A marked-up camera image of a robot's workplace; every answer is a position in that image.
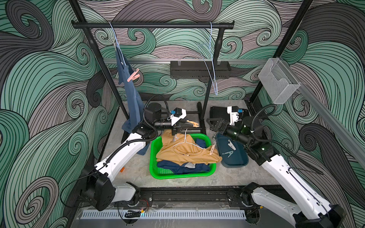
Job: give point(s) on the tan cartoon print t-shirt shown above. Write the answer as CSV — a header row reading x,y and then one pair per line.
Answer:
x,y
184,153

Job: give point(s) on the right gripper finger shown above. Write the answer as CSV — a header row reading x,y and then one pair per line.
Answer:
x,y
213,126
216,120

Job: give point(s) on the clear mesh wall bin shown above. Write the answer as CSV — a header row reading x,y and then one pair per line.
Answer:
x,y
279,80

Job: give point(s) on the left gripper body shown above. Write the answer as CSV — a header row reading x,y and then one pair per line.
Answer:
x,y
173,128

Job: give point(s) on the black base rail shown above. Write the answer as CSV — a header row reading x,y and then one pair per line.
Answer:
x,y
232,196

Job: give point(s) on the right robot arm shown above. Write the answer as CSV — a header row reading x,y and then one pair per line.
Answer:
x,y
309,209

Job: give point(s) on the green plastic basket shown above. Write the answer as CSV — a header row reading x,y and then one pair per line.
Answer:
x,y
164,174

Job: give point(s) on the black clothes rack frame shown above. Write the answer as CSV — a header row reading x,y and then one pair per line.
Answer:
x,y
201,107

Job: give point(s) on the navy Mickey print t-shirt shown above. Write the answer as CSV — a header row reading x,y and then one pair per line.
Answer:
x,y
186,168

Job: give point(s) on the black ribbed case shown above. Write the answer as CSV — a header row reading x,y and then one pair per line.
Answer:
x,y
219,112

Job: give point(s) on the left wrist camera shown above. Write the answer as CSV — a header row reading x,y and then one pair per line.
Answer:
x,y
176,115

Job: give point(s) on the slate blue t-shirt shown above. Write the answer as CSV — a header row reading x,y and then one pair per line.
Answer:
x,y
134,101

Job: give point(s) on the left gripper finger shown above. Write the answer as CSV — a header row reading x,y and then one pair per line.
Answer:
x,y
184,128
187,121

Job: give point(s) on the white slotted cable duct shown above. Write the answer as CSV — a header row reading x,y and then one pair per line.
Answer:
x,y
167,214

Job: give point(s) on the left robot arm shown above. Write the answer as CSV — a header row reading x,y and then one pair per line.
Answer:
x,y
96,181

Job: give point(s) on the light blue wire hanger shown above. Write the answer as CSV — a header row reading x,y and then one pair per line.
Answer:
x,y
212,57

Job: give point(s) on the white wire hanger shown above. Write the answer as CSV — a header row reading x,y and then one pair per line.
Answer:
x,y
186,142

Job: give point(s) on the teal plastic tray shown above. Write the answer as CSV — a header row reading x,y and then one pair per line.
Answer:
x,y
231,158

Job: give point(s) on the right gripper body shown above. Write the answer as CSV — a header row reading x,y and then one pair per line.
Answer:
x,y
226,124

